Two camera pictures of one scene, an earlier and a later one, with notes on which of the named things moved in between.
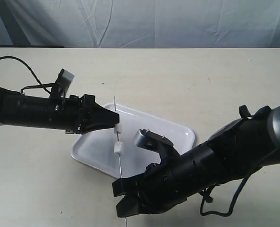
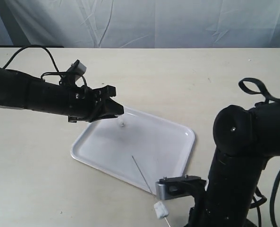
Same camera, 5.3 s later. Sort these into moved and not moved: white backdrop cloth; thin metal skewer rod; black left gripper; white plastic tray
Moved: black left gripper; thin metal skewer rod
Not moved: white plastic tray; white backdrop cloth
